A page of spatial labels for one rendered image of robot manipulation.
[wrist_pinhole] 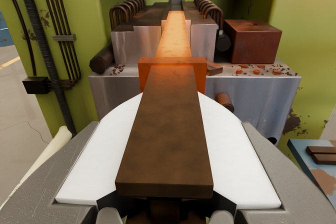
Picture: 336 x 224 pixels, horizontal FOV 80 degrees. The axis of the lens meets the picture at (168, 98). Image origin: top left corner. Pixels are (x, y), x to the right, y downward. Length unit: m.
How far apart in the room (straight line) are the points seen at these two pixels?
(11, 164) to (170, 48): 1.66
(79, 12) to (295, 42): 0.55
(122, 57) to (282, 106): 0.32
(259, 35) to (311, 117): 0.42
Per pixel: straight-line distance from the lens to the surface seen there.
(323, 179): 0.50
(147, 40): 0.41
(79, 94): 0.68
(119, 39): 0.42
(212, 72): 0.37
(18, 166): 1.74
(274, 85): 0.41
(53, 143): 0.71
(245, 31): 0.42
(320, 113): 0.78
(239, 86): 0.39
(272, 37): 0.44
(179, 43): 0.20
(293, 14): 0.60
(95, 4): 0.57
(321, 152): 0.54
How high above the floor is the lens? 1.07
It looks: 31 degrees down
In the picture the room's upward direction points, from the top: 1 degrees counter-clockwise
